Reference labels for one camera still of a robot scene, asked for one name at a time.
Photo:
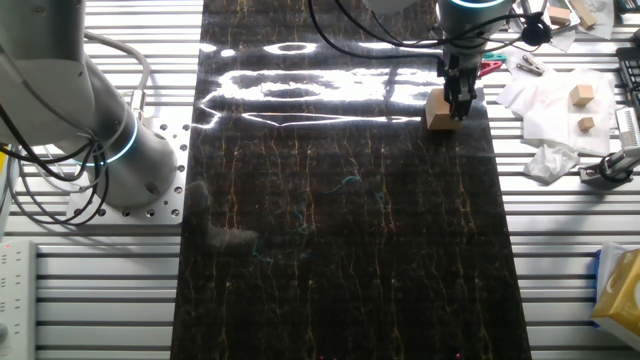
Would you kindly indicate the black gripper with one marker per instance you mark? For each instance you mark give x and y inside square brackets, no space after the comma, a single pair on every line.
[460,67]

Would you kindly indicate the small wooden cube block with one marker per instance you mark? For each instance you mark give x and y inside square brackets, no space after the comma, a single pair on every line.
[439,115]

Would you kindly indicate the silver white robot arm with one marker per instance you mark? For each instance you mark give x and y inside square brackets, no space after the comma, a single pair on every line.
[125,150]

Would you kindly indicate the red clothespin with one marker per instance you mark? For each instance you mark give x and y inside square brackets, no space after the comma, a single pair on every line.
[490,68]

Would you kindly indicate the teal clothespin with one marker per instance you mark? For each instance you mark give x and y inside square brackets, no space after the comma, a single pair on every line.
[495,56]

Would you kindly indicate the grey metal clothespin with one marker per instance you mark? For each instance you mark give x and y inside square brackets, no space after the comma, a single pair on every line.
[530,65]

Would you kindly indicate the pale wooden cube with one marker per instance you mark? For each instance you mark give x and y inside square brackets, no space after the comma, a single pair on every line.
[582,95]

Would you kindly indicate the flat wooden bar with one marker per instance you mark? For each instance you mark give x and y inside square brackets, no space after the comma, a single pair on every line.
[559,16]

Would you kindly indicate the tiny wooden cube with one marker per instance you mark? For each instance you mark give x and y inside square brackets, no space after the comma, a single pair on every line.
[586,124]

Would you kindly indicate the long wooden stick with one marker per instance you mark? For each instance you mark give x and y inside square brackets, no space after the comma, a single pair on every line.
[584,14]

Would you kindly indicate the white printed paper sheet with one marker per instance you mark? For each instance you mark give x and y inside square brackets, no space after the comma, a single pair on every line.
[602,20]

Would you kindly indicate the black keyboard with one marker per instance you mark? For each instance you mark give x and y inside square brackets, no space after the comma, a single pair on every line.
[631,75]

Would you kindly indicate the black gold-veined marble mat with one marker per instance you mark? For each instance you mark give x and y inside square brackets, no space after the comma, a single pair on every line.
[325,250]

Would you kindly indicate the yellow tissue pack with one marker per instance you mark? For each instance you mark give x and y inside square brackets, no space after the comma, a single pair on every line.
[622,295]

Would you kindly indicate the white power strip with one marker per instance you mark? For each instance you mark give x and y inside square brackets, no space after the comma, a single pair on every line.
[17,300]

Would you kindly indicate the small silver camera mount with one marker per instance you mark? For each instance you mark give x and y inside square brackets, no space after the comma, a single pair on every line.
[617,162]

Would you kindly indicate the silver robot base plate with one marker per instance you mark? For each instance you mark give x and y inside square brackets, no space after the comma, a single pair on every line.
[165,210]

